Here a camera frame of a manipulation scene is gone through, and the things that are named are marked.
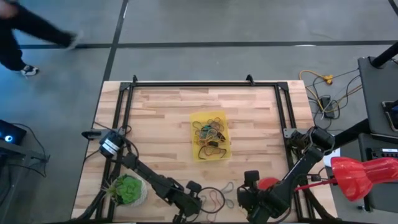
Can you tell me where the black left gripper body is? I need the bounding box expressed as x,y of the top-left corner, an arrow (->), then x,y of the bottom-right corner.
169,182 -> 203,219

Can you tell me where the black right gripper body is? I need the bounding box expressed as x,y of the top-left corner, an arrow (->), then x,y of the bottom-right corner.
237,185 -> 281,224

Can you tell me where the red rubber band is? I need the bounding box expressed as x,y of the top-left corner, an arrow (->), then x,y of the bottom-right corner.
207,189 -> 226,217

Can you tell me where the black wide rubber band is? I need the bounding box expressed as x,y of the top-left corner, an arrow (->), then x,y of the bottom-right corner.
198,145 -> 228,161
207,131 -> 228,148

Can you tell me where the yellow translucent plastic bin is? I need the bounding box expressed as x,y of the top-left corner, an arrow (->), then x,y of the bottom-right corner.
189,110 -> 233,163

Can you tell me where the green succulent in white pot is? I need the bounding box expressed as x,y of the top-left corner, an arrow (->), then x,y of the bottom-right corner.
101,173 -> 149,208

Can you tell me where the white paper sheet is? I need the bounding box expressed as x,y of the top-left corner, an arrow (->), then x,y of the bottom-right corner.
322,147 -> 342,168

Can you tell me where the red desk lamp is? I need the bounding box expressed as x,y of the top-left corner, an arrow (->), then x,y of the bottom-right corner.
257,156 -> 398,203

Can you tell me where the black power adapter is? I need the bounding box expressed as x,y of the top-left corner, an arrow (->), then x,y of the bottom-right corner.
320,96 -> 336,120

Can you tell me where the black equipment case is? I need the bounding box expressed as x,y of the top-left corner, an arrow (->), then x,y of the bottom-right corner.
357,133 -> 398,213

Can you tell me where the black tablet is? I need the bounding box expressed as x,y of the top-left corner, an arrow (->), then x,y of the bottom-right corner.
381,100 -> 398,133

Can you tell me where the dark grey cabinet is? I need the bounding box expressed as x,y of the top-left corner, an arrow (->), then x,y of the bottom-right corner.
357,55 -> 398,144

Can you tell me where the black equipment stand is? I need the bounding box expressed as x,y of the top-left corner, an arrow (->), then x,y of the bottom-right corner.
0,139 -> 50,224

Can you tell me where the black device with blue light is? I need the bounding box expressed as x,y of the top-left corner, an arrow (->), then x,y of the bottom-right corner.
0,119 -> 28,146

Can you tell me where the person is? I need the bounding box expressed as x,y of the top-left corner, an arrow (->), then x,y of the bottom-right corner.
0,0 -> 79,78

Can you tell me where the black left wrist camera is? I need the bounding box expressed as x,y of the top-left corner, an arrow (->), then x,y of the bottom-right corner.
185,180 -> 203,197

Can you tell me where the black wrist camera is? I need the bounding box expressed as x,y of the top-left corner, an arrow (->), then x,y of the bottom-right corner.
243,170 -> 261,188
185,180 -> 203,197

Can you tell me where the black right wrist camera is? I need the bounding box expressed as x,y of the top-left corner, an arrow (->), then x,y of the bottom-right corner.
243,170 -> 261,188

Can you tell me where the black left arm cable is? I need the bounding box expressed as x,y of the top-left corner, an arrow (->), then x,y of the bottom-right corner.
198,185 -> 227,215

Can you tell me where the yellow extension cable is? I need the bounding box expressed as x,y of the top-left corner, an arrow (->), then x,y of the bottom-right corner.
298,69 -> 364,114

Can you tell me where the black round post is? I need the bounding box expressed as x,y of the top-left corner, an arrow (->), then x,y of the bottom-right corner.
369,41 -> 398,70

